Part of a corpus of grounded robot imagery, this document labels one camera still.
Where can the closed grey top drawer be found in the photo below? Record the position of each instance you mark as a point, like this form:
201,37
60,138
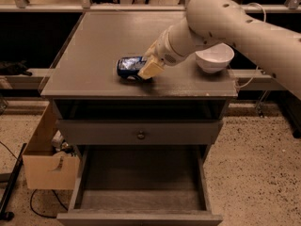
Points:
81,132

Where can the black bar on floor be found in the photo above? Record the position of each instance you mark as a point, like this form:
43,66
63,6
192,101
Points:
9,179

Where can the grey wooden drawer cabinet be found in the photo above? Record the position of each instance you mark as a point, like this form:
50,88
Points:
85,85

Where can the black object on ledge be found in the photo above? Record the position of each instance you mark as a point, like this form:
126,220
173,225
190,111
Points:
14,68

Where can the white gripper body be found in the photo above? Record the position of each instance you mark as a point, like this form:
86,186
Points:
165,51

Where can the cardboard box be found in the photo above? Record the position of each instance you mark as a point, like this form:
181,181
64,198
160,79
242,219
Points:
43,167

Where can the open grey middle drawer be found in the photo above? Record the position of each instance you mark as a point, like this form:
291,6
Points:
140,186

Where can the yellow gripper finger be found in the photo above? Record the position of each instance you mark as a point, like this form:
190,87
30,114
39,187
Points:
151,51
152,67

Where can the blue pepsi can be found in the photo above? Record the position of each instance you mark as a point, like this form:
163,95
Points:
130,66

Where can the round metal drawer knob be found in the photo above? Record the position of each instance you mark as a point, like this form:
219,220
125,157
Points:
141,135

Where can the white ceramic bowl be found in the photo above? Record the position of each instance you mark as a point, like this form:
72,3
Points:
215,58

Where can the metal diagonal bracket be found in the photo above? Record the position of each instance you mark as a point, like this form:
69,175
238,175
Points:
261,101

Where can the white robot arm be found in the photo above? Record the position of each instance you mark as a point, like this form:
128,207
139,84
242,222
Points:
206,23

